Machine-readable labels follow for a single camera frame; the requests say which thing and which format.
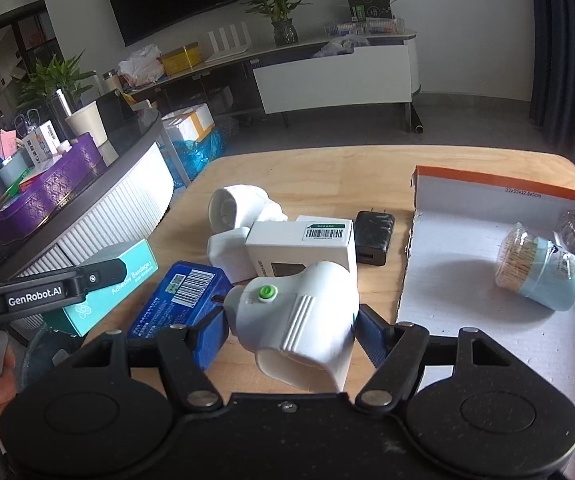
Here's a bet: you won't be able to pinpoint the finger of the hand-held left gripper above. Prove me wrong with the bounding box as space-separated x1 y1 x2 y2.
74 258 125 295

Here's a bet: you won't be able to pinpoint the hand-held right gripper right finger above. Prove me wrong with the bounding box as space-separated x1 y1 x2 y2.
354 304 512 413

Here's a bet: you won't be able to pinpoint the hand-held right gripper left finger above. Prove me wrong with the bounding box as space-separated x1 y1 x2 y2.
82 309 231 411

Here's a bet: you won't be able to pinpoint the teal bandage box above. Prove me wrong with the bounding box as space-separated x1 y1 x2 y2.
62 238 161 337

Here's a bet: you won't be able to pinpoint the blue rectangular box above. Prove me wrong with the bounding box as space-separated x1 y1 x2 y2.
126 260 232 372

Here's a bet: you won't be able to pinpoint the white USB charger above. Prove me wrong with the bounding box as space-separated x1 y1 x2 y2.
206 226 254 282

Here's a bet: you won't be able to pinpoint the white plug-in vaporizer device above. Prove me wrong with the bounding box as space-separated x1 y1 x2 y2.
226 260 361 392

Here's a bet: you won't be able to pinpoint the white and orange cardboard tray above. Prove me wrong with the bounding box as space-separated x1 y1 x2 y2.
395 165 575 480

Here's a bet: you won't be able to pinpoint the white box with barcode label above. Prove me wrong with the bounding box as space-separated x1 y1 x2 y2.
244 217 358 282

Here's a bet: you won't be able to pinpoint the round counter with ribbed front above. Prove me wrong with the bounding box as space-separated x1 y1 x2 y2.
0 107 176 283

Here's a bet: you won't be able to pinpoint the black USB charger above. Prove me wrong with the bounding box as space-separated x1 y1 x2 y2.
354 210 397 267

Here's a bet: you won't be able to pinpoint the purple round tin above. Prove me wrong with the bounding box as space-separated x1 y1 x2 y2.
0 132 109 245

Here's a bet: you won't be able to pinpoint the white round plug-in night light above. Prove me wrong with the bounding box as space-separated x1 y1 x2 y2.
208 185 288 236

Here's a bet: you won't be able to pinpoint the white cup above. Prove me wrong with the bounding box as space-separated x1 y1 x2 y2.
64 101 109 147

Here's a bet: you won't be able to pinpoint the blue plastic bag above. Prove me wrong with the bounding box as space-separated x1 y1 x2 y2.
166 129 229 188

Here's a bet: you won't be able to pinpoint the white and yellow carton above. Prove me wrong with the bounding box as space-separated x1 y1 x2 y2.
162 103 216 153

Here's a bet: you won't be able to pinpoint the toothpick jar with blue lid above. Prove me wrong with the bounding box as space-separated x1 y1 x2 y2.
496 224 575 312

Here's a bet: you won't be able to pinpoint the green leafy plant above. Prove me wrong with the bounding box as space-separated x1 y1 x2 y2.
16 51 97 116

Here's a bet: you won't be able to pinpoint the white plastic bag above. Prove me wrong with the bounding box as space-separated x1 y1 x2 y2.
118 44 164 89

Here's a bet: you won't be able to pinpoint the yellow box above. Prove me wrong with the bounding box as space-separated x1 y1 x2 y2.
160 42 204 77

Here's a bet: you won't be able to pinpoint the white TV cabinet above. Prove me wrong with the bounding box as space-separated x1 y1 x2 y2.
118 25 422 133

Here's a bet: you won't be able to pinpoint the white router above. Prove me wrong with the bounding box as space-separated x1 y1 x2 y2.
206 22 254 61

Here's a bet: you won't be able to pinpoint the grey crumpled bag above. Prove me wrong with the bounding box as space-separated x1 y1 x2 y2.
313 34 371 58

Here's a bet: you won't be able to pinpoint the clear plastic boxes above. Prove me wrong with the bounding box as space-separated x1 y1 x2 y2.
323 16 406 38

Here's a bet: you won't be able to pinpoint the bamboo plant in dark vase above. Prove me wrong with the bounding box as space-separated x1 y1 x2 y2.
242 0 314 47

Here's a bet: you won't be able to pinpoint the dark green box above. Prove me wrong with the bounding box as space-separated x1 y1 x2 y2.
345 0 394 22

